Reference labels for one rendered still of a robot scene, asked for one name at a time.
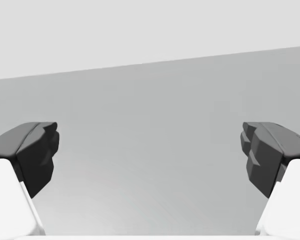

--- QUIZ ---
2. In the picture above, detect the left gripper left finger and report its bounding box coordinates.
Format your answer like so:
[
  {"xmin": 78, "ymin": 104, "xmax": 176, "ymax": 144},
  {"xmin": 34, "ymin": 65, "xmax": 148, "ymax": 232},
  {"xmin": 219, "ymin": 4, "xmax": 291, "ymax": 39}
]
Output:
[{"xmin": 0, "ymin": 121, "xmax": 61, "ymax": 237}]

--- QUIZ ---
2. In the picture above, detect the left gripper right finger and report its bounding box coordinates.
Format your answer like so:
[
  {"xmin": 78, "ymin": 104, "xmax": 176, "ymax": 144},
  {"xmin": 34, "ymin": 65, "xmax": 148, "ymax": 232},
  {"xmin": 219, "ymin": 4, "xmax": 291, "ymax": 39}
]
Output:
[{"xmin": 240, "ymin": 121, "xmax": 300, "ymax": 237}]

